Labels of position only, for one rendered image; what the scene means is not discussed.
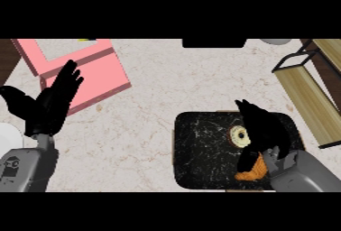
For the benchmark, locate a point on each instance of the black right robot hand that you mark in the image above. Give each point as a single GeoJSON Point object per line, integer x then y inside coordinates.
{"type": "Point", "coordinates": [264, 129]}

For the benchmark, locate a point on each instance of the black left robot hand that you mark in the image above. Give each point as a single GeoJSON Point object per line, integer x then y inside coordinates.
{"type": "Point", "coordinates": [49, 105]}

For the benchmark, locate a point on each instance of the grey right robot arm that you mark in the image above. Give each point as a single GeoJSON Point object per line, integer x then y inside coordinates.
{"type": "Point", "coordinates": [305, 174]}

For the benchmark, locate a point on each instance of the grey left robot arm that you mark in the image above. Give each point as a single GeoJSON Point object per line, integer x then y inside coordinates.
{"type": "Point", "coordinates": [26, 168]}

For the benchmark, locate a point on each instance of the cream frosted cupcake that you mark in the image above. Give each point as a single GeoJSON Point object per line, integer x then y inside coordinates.
{"type": "Point", "coordinates": [238, 136]}

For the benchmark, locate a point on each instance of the black marble tray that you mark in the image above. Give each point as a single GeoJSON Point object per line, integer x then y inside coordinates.
{"type": "Point", "coordinates": [204, 150]}

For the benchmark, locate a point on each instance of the orange bread piece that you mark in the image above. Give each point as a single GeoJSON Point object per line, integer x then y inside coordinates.
{"type": "Point", "coordinates": [255, 171]}

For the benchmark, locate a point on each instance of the white rounded object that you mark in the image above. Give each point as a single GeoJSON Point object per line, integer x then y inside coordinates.
{"type": "Point", "coordinates": [9, 140]}

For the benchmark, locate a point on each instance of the pink open box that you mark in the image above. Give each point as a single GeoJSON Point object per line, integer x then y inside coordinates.
{"type": "Point", "coordinates": [102, 72]}

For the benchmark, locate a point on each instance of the small yellow object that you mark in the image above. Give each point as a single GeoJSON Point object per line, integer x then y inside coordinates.
{"type": "Point", "coordinates": [85, 39]}

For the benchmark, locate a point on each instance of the grey round object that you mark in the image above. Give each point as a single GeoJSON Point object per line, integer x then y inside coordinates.
{"type": "Point", "coordinates": [274, 41]}

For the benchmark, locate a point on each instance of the black appliance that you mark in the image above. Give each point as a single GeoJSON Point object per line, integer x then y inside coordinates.
{"type": "Point", "coordinates": [214, 43]}

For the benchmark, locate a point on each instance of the wooden tiered shelf black frame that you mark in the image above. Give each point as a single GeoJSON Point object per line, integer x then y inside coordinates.
{"type": "Point", "coordinates": [310, 102]}

